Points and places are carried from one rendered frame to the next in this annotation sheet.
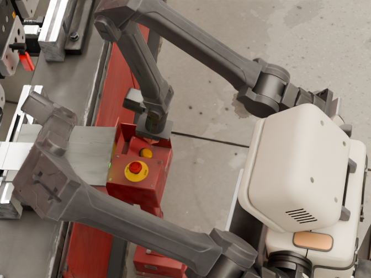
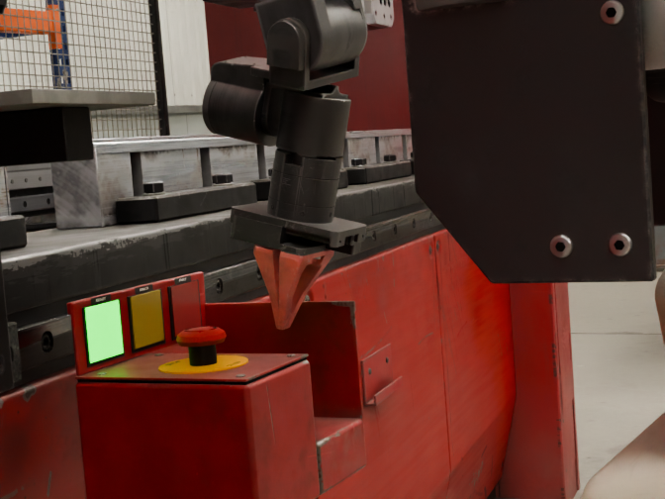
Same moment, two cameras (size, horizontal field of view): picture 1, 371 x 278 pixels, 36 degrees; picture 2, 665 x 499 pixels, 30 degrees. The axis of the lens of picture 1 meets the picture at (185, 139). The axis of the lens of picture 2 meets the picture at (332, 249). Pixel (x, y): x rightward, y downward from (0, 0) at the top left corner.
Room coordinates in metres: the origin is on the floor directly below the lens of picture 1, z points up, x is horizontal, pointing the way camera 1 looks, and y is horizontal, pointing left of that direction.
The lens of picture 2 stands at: (-0.06, -0.09, 0.95)
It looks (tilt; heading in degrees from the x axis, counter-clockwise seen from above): 5 degrees down; 8
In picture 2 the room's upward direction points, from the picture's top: 4 degrees counter-clockwise
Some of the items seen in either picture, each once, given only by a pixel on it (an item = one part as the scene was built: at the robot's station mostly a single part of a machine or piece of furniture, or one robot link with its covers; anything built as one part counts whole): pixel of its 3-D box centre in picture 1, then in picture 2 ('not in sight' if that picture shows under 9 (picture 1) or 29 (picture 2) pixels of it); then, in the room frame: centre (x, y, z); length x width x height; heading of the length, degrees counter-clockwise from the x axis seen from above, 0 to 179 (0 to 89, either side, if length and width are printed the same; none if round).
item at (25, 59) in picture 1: (22, 57); not in sight; (1.02, 0.38, 1.20); 0.04 x 0.02 x 0.10; 79
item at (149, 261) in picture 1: (169, 251); not in sight; (0.94, 0.12, 0.06); 0.25 x 0.20 x 0.12; 72
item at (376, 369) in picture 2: not in sight; (382, 373); (1.85, 0.11, 0.59); 0.15 x 0.02 x 0.07; 169
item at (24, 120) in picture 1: (11, 146); not in sight; (0.91, 0.47, 0.99); 0.20 x 0.03 x 0.03; 169
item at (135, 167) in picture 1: (136, 169); (202, 349); (0.90, 0.16, 0.79); 0.04 x 0.04 x 0.04
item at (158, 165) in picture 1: (138, 162); (226, 389); (0.95, 0.15, 0.75); 0.20 x 0.16 x 0.18; 162
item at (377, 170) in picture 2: not in sight; (376, 172); (2.25, 0.14, 0.89); 0.30 x 0.05 x 0.03; 169
